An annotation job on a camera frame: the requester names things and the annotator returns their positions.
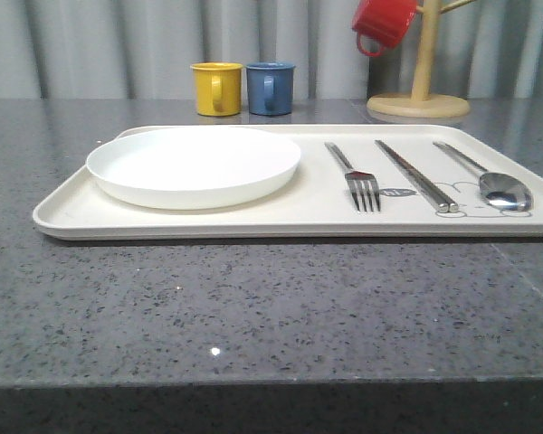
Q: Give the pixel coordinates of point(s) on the blue mug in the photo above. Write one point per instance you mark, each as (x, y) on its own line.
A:
(270, 88)

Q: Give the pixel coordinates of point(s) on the red mug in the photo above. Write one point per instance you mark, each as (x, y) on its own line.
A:
(384, 22)

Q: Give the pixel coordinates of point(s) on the cream rabbit print tray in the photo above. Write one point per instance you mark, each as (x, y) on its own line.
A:
(316, 202)

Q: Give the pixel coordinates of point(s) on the white round plate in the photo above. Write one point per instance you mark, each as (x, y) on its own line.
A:
(194, 167)

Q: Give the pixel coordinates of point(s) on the yellow mug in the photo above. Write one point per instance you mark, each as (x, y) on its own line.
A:
(218, 88)

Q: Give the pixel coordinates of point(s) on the silver metal fork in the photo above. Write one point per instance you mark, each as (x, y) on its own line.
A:
(363, 187)

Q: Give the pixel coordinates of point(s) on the wooden mug tree stand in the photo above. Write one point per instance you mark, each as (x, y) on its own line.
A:
(421, 102)

